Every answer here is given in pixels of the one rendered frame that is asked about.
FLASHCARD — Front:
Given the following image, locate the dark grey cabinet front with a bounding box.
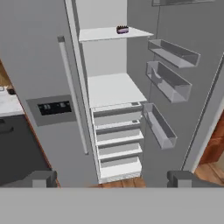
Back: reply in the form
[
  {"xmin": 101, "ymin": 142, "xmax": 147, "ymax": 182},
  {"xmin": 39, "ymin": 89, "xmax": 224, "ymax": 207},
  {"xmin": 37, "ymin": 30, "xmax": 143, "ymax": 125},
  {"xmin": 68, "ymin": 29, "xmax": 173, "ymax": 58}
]
[{"xmin": 0, "ymin": 114, "xmax": 54, "ymax": 188}]

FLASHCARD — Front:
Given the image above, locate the brown wooden cabinet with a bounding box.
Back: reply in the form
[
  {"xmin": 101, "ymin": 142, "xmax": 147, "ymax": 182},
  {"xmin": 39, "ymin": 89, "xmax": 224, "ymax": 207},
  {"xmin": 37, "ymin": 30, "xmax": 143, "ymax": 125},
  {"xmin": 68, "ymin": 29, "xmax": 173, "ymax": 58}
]
[{"xmin": 199, "ymin": 109, "xmax": 224, "ymax": 165}]

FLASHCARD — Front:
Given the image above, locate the long grey fridge door handle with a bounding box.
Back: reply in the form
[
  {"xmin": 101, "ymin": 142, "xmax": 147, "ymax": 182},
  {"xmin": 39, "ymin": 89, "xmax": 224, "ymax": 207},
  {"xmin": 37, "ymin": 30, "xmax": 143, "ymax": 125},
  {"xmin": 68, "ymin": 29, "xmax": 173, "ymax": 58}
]
[{"xmin": 57, "ymin": 35, "xmax": 89, "ymax": 156}]

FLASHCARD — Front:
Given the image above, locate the dark cake with pink band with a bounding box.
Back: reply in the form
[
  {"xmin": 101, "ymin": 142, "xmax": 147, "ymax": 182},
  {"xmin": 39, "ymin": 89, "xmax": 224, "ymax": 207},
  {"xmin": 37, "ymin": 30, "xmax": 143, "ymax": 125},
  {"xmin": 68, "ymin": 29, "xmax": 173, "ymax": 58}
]
[{"xmin": 115, "ymin": 24, "xmax": 130, "ymax": 35}]

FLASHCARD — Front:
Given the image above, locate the clear grey door bin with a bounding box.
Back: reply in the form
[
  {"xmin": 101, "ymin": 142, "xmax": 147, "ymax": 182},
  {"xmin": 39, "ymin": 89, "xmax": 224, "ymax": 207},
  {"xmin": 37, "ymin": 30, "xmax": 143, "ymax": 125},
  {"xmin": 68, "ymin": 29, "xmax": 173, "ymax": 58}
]
[
  {"xmin": 145, "ymin": 59, "xmax": 193, "ymax": 104},
  {"xmin": 142, "ymin": 101, "xmax": 179, "ymax": 151},
  {"xmin": 147, "ymin": 38, "xmax": 201, "ymax": 69}
]

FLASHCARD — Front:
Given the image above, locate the grey fridge door with dispenser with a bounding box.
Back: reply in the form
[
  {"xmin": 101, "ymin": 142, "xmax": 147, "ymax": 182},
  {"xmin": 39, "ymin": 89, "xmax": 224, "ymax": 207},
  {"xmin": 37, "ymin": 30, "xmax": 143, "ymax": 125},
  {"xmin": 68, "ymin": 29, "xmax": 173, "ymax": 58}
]
[{"xmin": 0, "ymin": 0, "xmax": 100, "ymax": 188}]

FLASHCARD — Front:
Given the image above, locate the grey fridge door with bins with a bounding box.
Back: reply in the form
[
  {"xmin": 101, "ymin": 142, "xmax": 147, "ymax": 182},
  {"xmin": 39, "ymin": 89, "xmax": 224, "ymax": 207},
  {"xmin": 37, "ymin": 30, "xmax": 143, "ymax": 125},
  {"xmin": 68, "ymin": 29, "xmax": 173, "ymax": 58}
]
[{"xmin": 126, "ymin": 0, "xmax": 224, "ymax": 188}]

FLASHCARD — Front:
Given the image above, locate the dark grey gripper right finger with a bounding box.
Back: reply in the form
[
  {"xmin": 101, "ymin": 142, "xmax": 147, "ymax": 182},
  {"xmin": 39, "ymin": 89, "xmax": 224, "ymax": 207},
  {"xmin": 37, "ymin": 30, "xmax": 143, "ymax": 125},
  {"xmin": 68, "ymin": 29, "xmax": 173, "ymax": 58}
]
[{"xmin": 166, "ymin": 170, "xmax": 224, "ymax": 188}]

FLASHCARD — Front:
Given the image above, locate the white fridge drawer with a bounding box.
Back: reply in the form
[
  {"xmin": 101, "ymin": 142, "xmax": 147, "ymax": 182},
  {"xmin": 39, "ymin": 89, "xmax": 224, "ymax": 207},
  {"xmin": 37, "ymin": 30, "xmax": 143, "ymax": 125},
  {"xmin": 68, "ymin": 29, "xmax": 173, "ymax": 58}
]
[
  {"xmin": 97, "ymin": 142, "xmax": 144, "ymax": 162},
  {"xmin": 94, "ymin": 119, "xmax": 145, "ymax": 147},
  {"xmin": 98, "ymin": 157, "xmax": 144, "ymax": 185},
  {"xmin": 91, "ymin": 101, "xmax": 144, "ymax": 127}
]

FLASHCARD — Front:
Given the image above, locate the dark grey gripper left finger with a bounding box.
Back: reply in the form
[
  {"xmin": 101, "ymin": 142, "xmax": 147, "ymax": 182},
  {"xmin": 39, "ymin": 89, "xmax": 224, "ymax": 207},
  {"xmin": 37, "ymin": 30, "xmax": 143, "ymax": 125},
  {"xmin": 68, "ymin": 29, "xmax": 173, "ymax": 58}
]
[{"xmin": 1, "ymin": 170, "xmax": 59, "ymax": 188}]

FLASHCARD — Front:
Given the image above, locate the white fridge shelf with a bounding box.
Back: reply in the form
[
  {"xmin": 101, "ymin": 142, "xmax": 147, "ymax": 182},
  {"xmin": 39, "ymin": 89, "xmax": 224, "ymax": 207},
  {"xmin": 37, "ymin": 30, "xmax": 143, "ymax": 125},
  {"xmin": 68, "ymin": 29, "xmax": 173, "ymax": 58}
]
[
  {"xmin": 78, "ymin": 25, "xmax": 155, "ymax": 44},
  {"xmin": 87, "ymin": 72, "xmax": 149, "ymax": 109}
]

